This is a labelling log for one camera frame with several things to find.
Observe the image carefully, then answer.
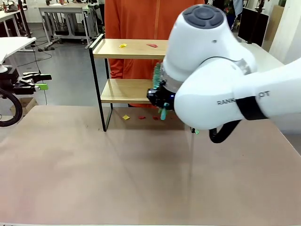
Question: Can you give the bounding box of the white desk with metal legs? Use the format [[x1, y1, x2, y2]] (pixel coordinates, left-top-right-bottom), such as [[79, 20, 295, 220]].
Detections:
[[38, 2, 99, 48]]

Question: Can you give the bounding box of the large white table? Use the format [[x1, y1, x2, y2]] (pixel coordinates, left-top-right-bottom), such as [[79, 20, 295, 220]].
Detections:
[[237, 35, 286, 71]]

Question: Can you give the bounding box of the person in orange jacket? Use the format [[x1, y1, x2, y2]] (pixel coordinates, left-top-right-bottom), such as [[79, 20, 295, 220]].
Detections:
[[104, 0, 205, 108]]

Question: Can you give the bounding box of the teal green duster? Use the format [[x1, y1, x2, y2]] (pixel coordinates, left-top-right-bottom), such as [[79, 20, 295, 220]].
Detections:
[[152, 61, 170, 121]]

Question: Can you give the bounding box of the cardboard box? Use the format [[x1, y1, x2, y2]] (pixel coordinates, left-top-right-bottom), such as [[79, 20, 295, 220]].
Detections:
[[9, 97, 40, 117]]

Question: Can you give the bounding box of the black pole with clamp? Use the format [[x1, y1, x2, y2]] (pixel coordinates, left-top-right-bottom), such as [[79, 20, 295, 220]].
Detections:
[[18, 0, 33, 40]]

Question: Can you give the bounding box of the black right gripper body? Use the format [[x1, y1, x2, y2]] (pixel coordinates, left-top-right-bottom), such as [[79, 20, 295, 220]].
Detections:
[[146, 80, 176, 111]]

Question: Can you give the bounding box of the white desk with rounded corner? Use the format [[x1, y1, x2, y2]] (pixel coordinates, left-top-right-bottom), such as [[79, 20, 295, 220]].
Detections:
[[0, 37, 37, 65]]

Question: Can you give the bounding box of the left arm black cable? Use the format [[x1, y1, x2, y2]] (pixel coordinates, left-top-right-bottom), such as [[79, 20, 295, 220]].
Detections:
[[0, 88, 24, 128]]

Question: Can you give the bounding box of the black velcro strap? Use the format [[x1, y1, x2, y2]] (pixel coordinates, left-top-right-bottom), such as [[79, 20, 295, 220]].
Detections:
[[235, 95, 268, 121]]

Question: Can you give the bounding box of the black frame wooden shelf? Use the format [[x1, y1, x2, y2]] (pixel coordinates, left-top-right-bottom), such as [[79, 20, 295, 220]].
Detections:
[[88, 33, 196, 134]]

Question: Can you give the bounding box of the brown cardboard panel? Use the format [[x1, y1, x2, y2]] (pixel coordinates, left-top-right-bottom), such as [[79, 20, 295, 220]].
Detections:
[[268, 4, 286, 54]]

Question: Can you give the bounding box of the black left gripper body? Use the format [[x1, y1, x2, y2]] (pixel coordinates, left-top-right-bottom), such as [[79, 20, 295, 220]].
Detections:
[[0, 67, 23, 95]]

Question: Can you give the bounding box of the black monitor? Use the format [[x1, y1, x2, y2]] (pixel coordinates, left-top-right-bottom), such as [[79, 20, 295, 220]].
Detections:
[[237, 7, 269, 48]]

